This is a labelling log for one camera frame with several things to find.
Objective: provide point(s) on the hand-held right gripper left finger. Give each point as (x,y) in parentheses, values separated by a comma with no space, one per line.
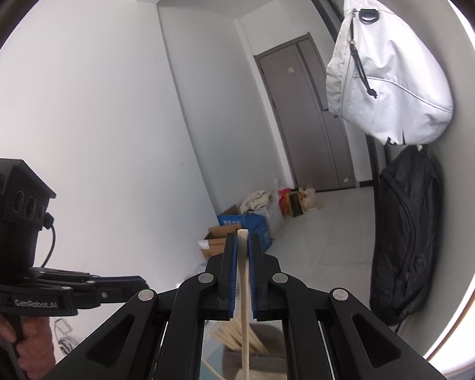
(231,281)

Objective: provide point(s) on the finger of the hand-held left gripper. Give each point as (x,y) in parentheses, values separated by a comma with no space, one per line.
(118,291)
(83,274)

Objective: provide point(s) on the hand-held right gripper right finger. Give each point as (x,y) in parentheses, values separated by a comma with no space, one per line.
(254,281)

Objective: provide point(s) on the pale wooden chopstick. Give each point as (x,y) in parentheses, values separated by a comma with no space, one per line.
(243,324)

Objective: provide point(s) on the bundle of chopsticks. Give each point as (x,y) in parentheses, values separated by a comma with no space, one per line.
(229,336)

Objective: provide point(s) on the white grey utensil holder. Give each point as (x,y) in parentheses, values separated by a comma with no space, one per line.
(261,366)

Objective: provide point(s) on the person's left hand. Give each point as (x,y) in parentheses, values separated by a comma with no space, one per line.
(37,348)

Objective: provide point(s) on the brown cardboard box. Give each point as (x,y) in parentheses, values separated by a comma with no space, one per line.
(211,241)

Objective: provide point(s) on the blue cardboard box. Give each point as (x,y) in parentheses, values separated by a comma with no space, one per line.
(257,225)

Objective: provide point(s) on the white sack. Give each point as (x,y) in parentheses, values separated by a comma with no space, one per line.
(275,217)

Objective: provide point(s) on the beige folded cloth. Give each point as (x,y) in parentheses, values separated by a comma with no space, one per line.
(255,202)

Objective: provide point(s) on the yellow black bag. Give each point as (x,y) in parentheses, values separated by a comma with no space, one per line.
(296,206)

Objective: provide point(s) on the red bag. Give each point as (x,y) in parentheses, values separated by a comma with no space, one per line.
(284,198)

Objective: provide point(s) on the beige paper bag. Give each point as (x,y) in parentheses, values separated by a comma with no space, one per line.
(312,200)

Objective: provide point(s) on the black backpack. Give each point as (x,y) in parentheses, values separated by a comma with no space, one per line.
(407,237)

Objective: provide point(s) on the grey door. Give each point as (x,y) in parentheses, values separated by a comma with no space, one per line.
(301,126)

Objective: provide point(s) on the white sling bag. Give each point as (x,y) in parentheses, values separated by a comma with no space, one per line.
(388,79)

